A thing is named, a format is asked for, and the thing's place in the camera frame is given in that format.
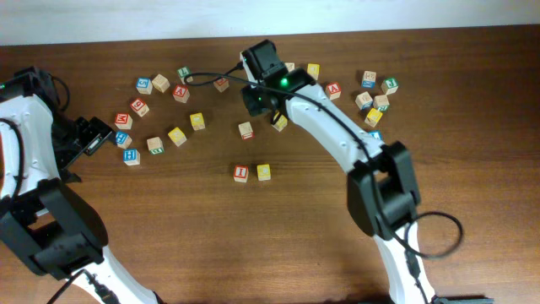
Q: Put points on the yellow block centre left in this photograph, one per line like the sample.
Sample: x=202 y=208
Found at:
x=197 y=121

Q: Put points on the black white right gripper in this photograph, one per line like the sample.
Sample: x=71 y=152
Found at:
x=253 y=107

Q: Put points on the red letter a block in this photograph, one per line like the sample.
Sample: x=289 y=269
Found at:
x=181 y=93
x=333 y=90

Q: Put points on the wooden block blue picture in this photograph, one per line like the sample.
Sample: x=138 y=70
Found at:
x=368 y=79

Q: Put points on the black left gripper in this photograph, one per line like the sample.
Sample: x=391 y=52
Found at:
x=97 y=132

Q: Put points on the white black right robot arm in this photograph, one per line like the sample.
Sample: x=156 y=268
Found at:
x=382 y=190

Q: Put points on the blue letter H block lower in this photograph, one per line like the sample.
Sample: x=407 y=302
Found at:
x=131 y=157

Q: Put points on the green letter L block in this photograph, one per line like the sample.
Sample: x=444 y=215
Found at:
x=184 y=74

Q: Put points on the wooden block green edge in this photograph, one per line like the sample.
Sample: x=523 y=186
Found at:
x=381 y=103

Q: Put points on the green letter J block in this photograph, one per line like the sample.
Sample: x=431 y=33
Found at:
x=389 y=86

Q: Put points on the red letter M block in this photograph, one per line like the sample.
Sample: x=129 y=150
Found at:
x=123 y=121

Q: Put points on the yellow block far right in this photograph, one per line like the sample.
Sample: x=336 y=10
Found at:
x=373 y=117

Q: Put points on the blue letter h block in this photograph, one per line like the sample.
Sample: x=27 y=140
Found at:
x=131 y=157
x=123 y=140

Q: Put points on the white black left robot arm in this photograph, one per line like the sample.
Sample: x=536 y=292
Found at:
x=44 y=223

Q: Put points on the wooden block blue edge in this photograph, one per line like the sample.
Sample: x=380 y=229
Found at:
x=364 y=101

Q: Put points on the blue number five block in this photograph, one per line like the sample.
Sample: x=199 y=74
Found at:
x=144 y=86

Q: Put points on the red letter I block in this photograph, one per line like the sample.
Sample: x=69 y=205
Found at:
x=241 y=173

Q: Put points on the wooden block blue side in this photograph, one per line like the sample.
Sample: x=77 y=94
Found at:
x=290 y=66

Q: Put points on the plain wooden block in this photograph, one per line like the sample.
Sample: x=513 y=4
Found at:
x=161 y=83

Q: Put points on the yellow block lower left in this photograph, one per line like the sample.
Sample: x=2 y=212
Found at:
x=177 y=137

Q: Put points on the red letter C block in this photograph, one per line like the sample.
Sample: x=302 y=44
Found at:
x=221 y=84

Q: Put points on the yellow letter C block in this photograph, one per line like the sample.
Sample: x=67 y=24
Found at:
x=263 y=172

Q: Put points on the blue letter H block upper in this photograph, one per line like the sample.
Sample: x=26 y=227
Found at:
x=123 y=140

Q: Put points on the blue letter L block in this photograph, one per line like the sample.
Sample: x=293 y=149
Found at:
x=376 y=134

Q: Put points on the wooden block green side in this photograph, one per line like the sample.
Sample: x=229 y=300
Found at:
x=155 y=146

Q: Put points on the red number six block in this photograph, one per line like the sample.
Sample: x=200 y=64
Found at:
x=139 y=106

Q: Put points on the yellow block top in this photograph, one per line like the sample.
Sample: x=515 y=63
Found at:
x=313 y=70

